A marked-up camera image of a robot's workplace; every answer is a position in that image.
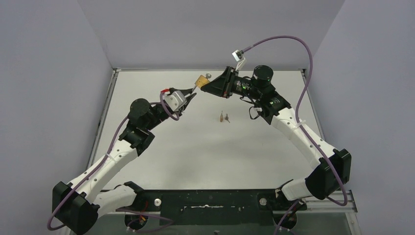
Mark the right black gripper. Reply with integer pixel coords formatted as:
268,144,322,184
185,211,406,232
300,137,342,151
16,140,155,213
201,67,261,100

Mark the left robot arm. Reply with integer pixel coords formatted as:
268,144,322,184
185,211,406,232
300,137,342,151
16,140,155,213
47,88,196,235

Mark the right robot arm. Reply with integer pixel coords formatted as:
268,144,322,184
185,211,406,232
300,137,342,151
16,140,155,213
200,65,351,209

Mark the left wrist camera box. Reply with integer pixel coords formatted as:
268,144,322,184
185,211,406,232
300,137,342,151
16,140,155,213
162,91,187,112

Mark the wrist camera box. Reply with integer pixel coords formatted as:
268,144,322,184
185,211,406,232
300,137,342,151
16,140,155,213
232,50,247,71
162,91,187,112

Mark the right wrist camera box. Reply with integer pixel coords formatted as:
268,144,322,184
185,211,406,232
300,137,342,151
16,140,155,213
232,50,247,71

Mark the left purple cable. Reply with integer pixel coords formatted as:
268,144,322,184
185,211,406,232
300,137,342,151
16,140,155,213
46,92,181,234

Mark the purple cable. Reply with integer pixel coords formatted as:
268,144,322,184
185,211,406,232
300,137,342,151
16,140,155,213
241,35,348,235
46,92,181,234

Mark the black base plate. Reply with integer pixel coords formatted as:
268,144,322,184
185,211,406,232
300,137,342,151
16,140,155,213
127,189,294,226

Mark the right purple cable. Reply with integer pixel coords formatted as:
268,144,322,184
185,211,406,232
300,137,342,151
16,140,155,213
241,35,348,235

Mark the aluminium frame rail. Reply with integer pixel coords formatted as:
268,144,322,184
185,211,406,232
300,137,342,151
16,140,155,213
66,191,358,215

